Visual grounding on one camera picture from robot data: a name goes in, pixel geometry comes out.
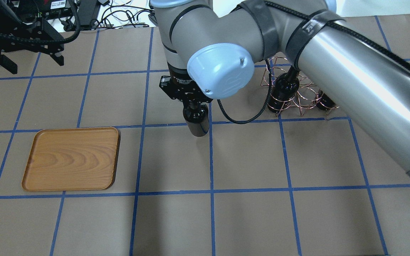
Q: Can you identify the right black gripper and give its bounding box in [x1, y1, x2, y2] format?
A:
[158, 64, 213, 104]

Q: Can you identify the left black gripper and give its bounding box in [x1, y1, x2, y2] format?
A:
[0, 0, 81, 74]

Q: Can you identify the dark wine bottle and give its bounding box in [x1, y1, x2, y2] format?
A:
[316, 90, 337, 111]
[267, 67, 300, 113]
[183, 102, 209, 137]

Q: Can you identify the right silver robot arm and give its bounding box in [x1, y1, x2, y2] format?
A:
[151, 0, 410, 177]

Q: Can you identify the wooden serving tray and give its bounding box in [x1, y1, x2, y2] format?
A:
[21, 127, 120, 192]

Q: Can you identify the large black power brick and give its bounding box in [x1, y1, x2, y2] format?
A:
[148, 12, 158, 26]

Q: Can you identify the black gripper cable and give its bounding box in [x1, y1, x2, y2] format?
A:
[216, 59, 273, 125]

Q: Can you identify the copper wire bottle basket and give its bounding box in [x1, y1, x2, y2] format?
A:
[260, 57, 340, 116]

